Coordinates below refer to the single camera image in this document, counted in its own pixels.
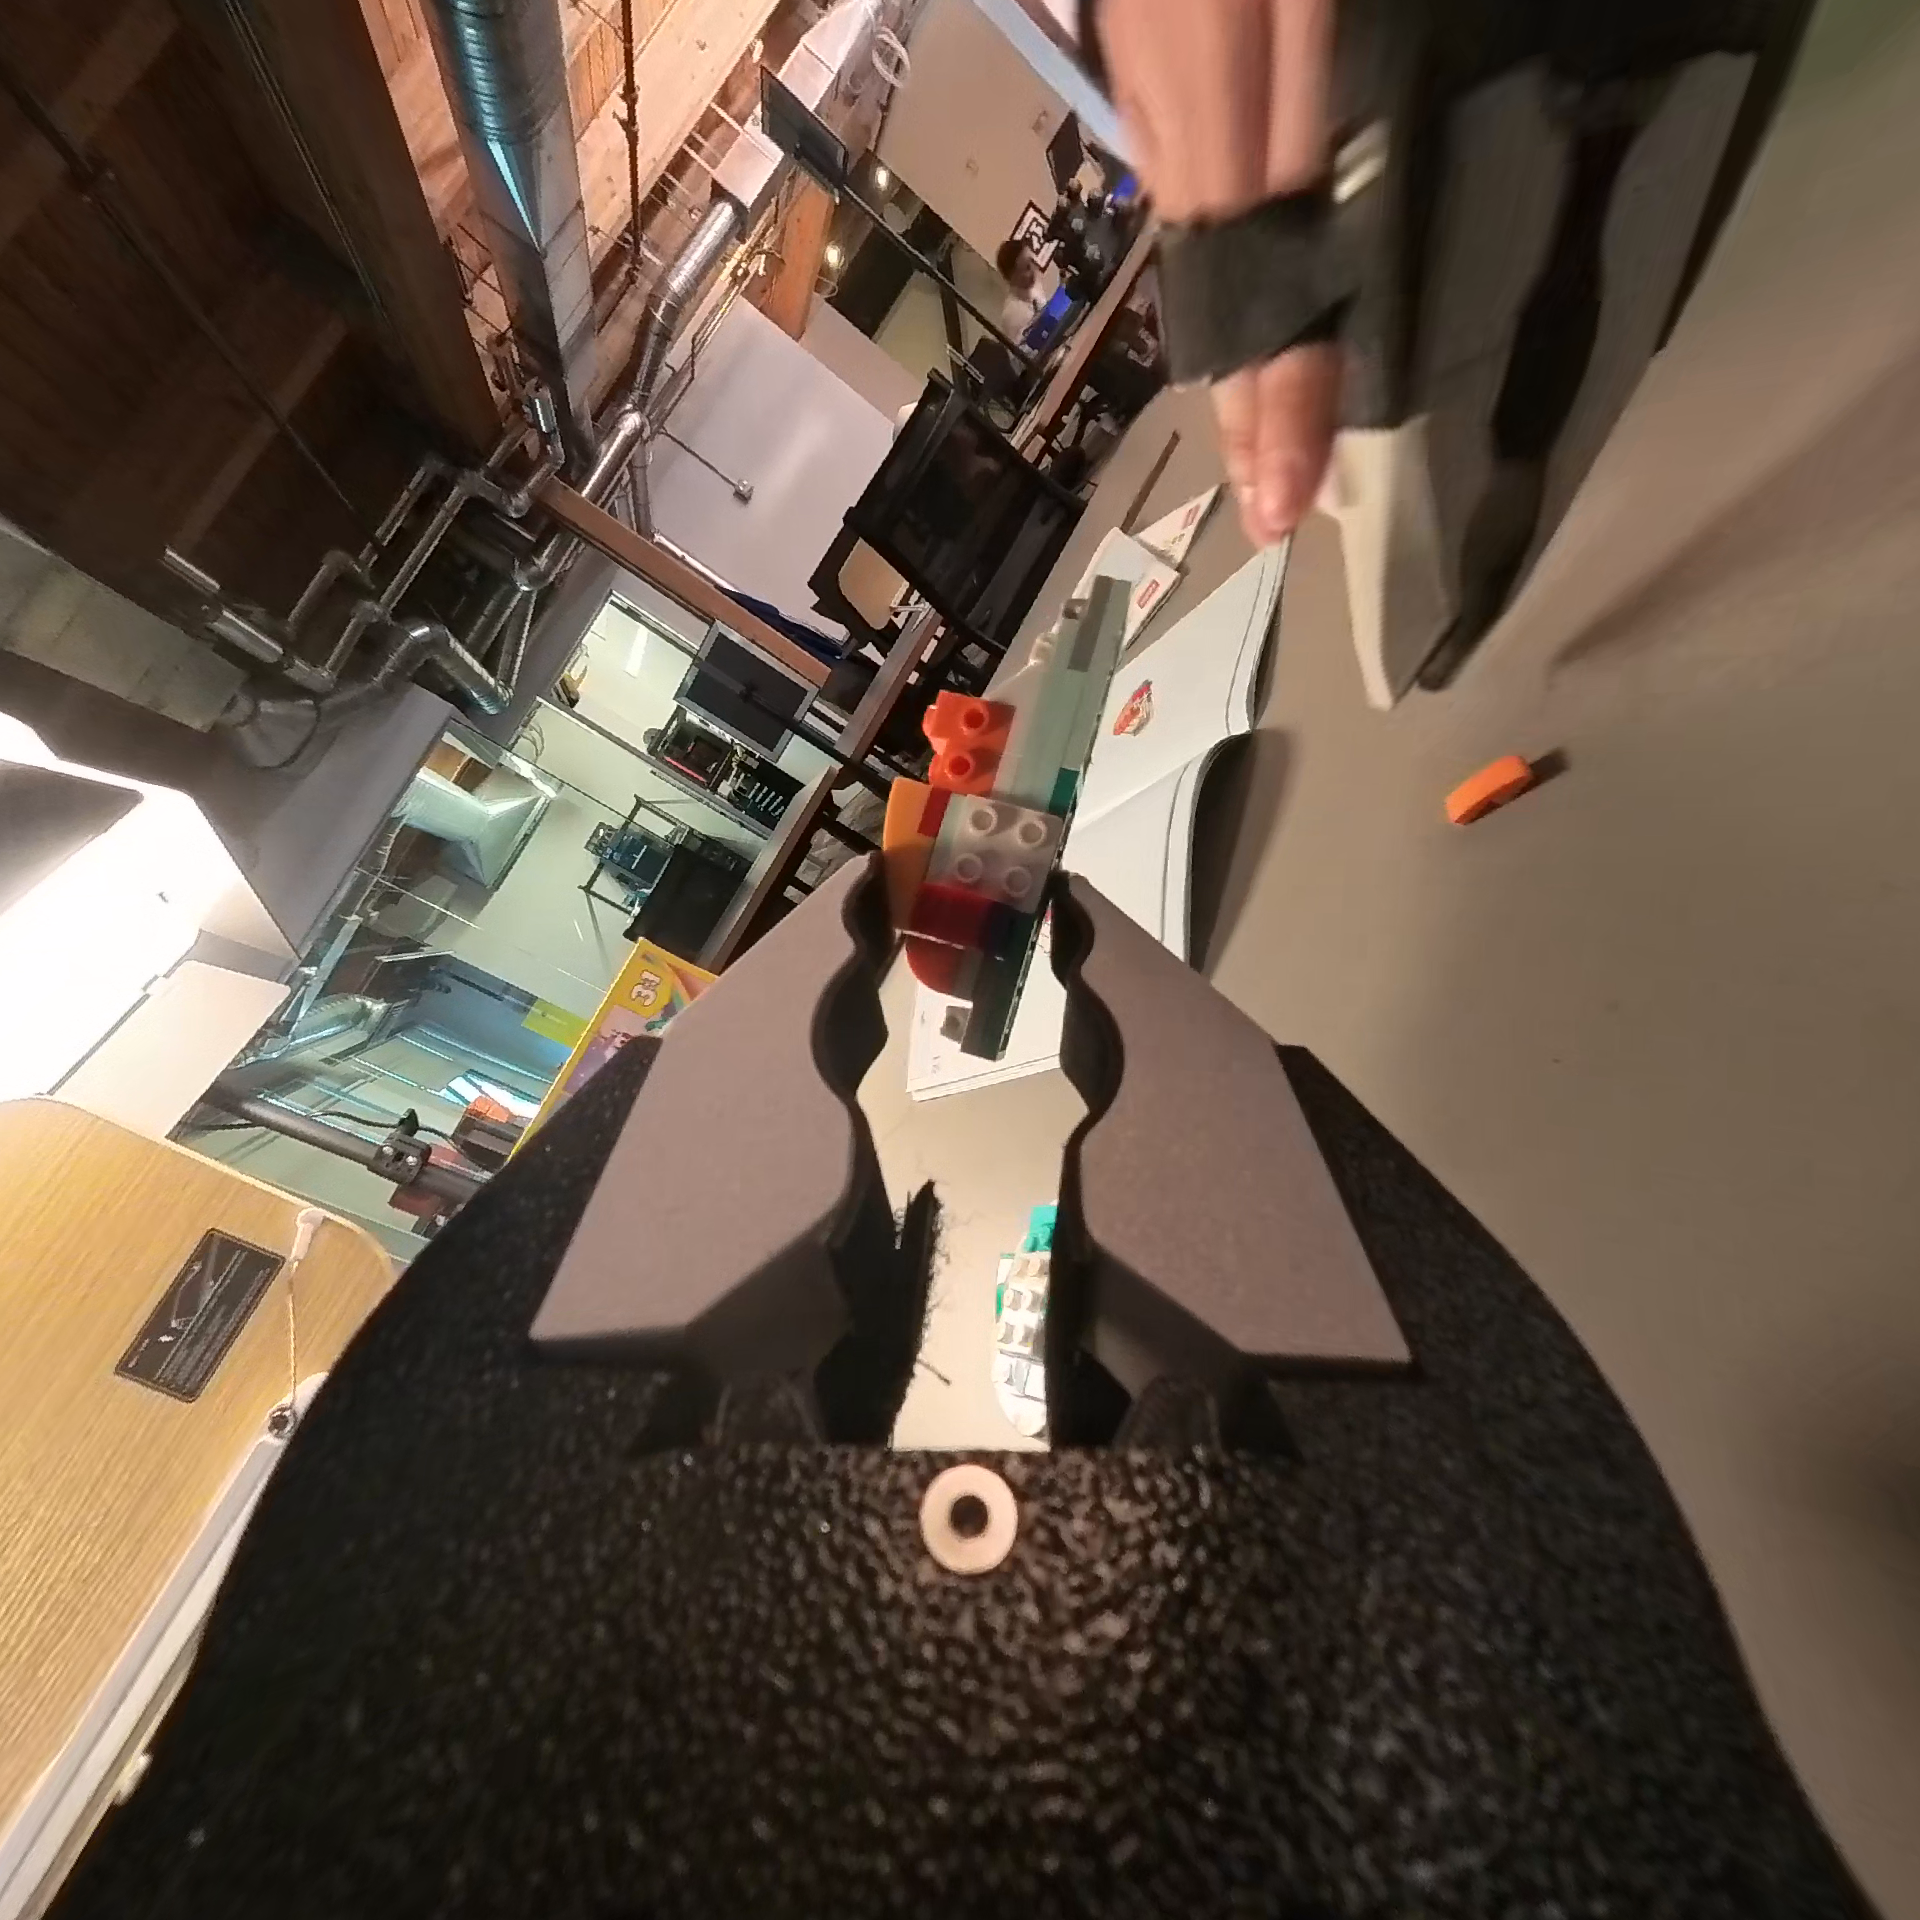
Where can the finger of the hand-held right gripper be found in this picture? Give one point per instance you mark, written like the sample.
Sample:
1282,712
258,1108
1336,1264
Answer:
1401,569

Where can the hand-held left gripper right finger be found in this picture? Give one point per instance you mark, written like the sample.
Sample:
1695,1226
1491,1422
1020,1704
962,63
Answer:
1228,1199

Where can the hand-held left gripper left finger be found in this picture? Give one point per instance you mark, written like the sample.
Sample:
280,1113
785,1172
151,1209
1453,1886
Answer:
707,1185

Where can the orange curved lego piece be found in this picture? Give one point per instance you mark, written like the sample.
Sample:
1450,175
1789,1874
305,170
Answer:
1488,787

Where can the multicoloured lego model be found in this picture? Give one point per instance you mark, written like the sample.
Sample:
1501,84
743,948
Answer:
991,847

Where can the colourful lego box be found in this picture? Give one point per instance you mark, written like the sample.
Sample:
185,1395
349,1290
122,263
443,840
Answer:
631,1021

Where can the person's right hand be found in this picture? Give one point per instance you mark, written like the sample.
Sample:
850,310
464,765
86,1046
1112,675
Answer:
1217,106

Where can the small instruction leaflet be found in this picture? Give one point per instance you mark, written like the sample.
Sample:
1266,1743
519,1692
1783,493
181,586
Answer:
1176,522

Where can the illustrated instruction booklet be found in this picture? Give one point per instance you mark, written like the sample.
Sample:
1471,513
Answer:
1155,607

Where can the open instruction booklet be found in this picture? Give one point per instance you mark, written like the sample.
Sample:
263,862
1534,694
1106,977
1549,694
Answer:
1188,705

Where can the black chair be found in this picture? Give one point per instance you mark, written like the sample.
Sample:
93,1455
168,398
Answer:
944,509

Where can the dark computer monitor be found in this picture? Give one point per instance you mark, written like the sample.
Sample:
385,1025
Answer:
745,691

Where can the light wooden panel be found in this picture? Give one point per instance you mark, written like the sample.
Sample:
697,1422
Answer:
118,1199

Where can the wall-mounted screen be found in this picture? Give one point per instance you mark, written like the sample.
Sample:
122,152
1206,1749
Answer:
805,118

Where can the narrow silver spiral duct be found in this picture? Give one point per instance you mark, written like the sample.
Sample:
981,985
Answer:
512,118

